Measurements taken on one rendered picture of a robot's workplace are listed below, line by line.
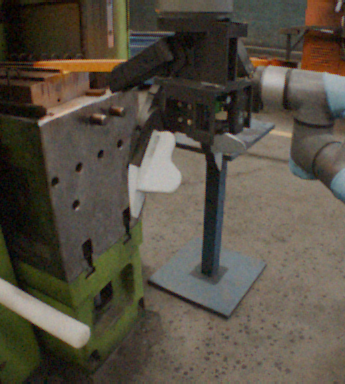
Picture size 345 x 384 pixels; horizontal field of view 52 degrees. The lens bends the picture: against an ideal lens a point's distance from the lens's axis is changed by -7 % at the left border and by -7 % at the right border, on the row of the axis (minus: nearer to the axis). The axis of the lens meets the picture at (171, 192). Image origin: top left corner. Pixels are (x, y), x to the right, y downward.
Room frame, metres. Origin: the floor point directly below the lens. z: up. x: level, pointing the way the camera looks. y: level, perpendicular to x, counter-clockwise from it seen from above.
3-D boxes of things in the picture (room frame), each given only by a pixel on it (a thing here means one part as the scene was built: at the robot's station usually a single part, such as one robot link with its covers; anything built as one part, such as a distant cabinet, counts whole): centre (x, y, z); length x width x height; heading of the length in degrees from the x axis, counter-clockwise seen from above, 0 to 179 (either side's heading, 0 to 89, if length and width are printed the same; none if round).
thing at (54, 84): (0.98, 0.45, 0.96); 0.42 x 0.20 x 0.09; 61
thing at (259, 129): (1.31, -0.17, 0.68); 0.40 x 0.30 x 0.02; 146
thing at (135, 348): (0.86, 0.22, 0.01); 0.58 x 0.39 x 0.01; 151
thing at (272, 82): (0.67, -0.19, 1.00); 0.08 x 0.05 x 0.08; 151
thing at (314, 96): (0.63, -0.25, 1.00); 0.11 x 0.08 x 0.09; 61
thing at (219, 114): (0.38, -0.03, 1.07); 0.09 x 0.08 x 0.12; 49
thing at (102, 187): (1.03, 0.43, 0.69); 0.56 x 0.38 x 0.45; 61
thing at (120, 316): (1.03, 0.43, 0.23); 0.55 x 0.37 x 0.47; 61
